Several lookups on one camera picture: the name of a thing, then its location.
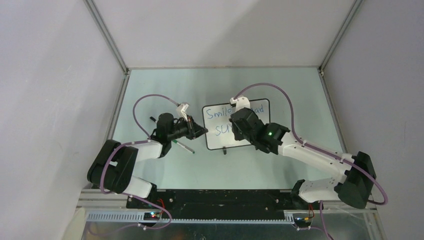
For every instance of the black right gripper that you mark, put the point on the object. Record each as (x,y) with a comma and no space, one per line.
(237,135)

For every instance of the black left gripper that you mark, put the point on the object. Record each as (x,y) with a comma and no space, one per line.
(198,130)

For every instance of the small black framed whiteboard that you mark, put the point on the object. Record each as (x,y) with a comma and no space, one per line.
(216,120)

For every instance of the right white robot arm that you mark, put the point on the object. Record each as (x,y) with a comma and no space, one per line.
(352,177)

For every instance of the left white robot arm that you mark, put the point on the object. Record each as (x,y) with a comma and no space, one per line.
(113,166)

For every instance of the green capped whiteboard marker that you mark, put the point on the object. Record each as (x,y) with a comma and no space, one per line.
(184,146)

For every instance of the black capped whiteboard marker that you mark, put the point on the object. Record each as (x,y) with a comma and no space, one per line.
(153,118)

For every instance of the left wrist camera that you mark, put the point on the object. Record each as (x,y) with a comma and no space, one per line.
(182,110)

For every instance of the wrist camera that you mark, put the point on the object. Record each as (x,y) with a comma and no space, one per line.
(239,103)
(182,110)

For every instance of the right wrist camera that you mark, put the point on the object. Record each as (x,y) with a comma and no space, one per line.
(239,103)

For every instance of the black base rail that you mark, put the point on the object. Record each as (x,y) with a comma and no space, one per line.
(229,205)

